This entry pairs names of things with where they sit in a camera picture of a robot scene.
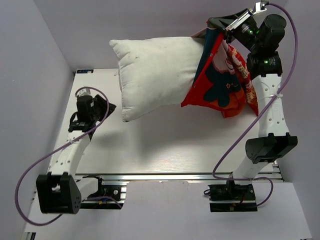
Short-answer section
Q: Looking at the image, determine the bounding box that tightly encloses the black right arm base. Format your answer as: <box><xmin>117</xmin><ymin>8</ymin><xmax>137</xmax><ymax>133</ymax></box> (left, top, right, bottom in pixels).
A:
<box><xmin>203</xmin><ymin>183</ymin><xmax>258</xmax><ymax>213</ymax></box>

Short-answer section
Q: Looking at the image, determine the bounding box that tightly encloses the aluminium table edge rail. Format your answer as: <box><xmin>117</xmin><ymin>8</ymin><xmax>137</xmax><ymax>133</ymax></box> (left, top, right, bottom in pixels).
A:
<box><xmin>75</xmin><ymin>173</ymin><xmax>283</xmax><ymax>182</ymax></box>

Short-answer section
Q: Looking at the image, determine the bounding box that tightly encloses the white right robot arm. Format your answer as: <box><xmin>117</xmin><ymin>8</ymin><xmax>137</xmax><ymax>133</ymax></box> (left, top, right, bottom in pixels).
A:
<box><xmin>208</xmin><ymin>9</ymin><xmax>298</xmax><ymax>184</ymax></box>

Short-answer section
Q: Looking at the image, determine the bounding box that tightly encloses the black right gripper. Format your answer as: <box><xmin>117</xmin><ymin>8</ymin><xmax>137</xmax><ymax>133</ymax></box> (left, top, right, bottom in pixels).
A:
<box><xmin>207</xmin><ymin>8</ymin><xmax>262</xmax><ymax>53</ymax></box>

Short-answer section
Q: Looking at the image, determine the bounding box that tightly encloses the red patterned pillowcase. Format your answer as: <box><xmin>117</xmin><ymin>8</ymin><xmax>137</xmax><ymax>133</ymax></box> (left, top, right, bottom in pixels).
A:
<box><xmin>181</xmin><ymin>26</ymin><xmax>259</xmax><ymax>118</ymax></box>

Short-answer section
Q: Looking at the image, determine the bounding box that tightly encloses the white pillow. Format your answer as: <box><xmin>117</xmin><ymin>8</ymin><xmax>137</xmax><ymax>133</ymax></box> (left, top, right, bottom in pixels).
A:
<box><xmin>109</xmin><ymin>36</ymin><xmax>204</xmax><ymax>122</ymax></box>

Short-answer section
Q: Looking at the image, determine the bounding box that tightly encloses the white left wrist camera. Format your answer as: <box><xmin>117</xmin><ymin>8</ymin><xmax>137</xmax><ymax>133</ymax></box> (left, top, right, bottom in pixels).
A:
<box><xmin>75</xmin><ymin>87</ymin><xmax>93</xmax><ymax>100</ymax></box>

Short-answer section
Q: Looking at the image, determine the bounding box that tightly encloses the blue left table label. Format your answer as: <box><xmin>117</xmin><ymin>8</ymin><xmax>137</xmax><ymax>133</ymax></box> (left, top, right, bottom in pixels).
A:
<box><xmin>76</xmin><ymin>69</ymin><xmax>94</xmax><ymax>74</ymax></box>

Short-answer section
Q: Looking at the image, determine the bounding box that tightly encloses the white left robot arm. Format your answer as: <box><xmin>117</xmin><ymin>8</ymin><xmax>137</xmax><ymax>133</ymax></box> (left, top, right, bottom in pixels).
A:
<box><xmin>36</xmin><ymin>94</ymin><xmax>116</xmax><ymax>214</ymax></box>

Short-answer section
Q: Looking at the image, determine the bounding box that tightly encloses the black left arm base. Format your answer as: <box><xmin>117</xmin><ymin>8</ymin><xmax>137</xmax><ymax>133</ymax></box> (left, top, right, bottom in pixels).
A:
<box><xmin>76</xmin><ymin>178</ymin><xmax>127</xmax><ymax>210</ymax></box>

